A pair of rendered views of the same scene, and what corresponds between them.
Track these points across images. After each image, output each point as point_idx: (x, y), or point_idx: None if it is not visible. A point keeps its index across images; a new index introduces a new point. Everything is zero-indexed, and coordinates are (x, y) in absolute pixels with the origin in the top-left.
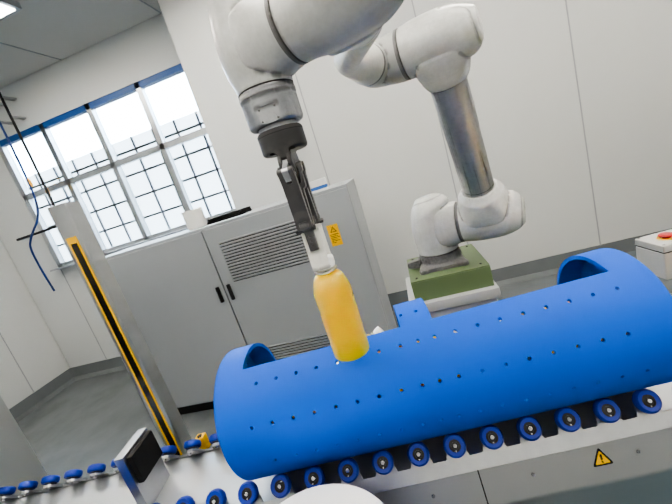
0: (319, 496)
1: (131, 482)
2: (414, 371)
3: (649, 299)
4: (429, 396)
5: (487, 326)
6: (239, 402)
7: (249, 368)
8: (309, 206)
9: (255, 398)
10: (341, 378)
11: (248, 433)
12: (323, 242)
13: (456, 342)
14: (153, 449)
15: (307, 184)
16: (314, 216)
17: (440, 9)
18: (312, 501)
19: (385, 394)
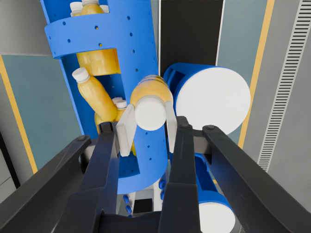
0: (182, 108)
1: (153, 203)
2: (148, 45)
3: None
4: (154, 40)
5: None
6: (158, 164)
7: (140, 168)
8: (177, 148)
9: (157, 155)
10: None
11: (165, 152)
12: (130, 117)
13: (133, 0)
14: (138, 205)
15: (102, 194)
16: (115, 142)
17: None
18: (184, 111)
19: (155, 70)
